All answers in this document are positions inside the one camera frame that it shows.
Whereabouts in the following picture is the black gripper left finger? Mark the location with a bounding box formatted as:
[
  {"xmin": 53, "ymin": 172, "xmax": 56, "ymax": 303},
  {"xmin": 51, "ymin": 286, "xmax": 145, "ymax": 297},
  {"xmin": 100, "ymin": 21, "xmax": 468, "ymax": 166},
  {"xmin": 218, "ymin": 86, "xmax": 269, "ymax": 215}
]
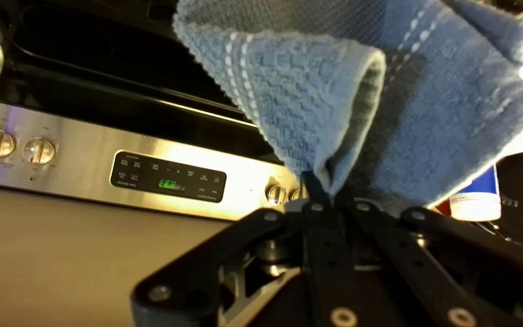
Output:
[{"xmin": 301, "ymin": 172, "xmax": 358, "ymax": 327}]

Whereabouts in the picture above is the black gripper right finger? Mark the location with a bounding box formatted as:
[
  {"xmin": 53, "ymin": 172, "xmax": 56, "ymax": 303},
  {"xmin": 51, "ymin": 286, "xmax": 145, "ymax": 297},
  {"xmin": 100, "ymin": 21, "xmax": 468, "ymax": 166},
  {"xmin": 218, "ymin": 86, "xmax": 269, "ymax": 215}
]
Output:
[{"xmin": 339, "ymin": 190, "xmax": 492, "ymax": 327}]

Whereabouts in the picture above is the light blue towel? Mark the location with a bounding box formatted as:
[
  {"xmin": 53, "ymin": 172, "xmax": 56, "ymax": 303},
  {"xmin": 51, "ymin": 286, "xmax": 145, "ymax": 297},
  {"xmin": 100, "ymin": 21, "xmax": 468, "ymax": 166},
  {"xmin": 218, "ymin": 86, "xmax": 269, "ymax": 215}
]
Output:
[{"xmin": 172, "ymin": 0, "xmax": 523, "ymax": 208}]

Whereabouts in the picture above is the disinfecting wipes canister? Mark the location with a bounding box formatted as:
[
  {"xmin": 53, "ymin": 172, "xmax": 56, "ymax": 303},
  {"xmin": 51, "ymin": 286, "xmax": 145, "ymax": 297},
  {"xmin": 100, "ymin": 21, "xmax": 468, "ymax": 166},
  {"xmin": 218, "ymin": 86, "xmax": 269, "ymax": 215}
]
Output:
[{"xmin": 448, "ymin": 166, "xmax": 501, "ymax": 221}]

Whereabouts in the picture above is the stove digital display panel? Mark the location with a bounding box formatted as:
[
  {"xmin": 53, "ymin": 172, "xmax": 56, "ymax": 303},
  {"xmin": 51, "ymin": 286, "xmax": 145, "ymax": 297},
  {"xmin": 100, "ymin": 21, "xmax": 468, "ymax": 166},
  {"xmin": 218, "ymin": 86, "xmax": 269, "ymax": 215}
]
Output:
[{"xmin": 111, "ymin": 152, "xmax": 227, "ymax": 203}]

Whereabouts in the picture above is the black electric stove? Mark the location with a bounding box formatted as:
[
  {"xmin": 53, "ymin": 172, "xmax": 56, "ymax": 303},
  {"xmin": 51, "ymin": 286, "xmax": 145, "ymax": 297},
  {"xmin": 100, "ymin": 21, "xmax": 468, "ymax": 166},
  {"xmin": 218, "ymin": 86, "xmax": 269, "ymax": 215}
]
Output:
[{"xmin": 0, "ymin": 0, "xmax": 305, "ymax": 219}]

